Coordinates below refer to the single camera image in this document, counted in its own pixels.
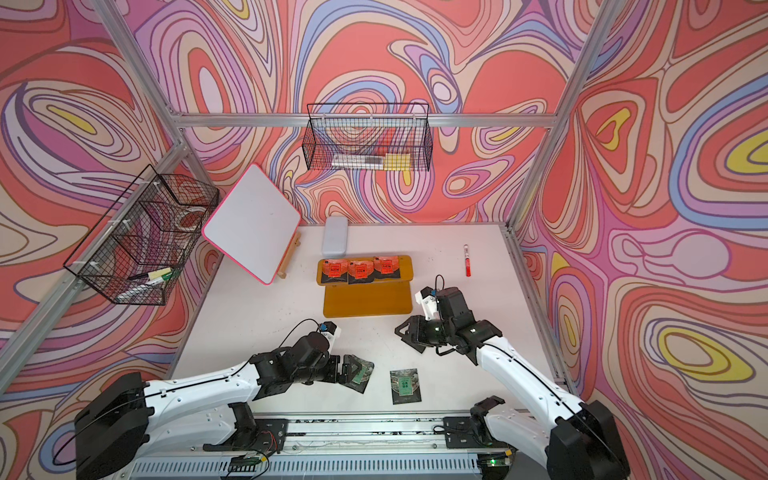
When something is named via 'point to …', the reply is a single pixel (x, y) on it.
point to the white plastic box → (335, 239)
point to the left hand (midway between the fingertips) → (354, 370)
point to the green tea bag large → (405, 386)
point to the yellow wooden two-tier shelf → (384, 296)
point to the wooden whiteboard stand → (295, 242)
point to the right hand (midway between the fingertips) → (404, 340)
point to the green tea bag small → (361, 370)
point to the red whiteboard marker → (468, 261)
